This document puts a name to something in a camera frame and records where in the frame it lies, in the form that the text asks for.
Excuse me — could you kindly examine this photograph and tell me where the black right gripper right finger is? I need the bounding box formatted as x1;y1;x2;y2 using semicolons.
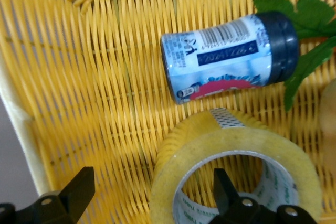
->
209;168;319;224

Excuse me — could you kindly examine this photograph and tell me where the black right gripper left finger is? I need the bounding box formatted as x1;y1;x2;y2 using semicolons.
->
0;166;95;224

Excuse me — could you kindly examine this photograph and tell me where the clear packing tape roll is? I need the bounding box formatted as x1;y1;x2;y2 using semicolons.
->
149;108;323;224

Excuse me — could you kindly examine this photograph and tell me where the yellow wicker basket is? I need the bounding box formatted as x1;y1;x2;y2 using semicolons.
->
0;0;336;224

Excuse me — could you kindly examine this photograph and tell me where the small bottle blue label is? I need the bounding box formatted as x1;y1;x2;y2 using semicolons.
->
160;10;300;105

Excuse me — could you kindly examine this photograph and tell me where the toy bread croissant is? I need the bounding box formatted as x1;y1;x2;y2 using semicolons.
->
319;78;336;135

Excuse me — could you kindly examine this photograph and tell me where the orange toy carrot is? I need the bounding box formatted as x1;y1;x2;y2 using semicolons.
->
252;0;336;112

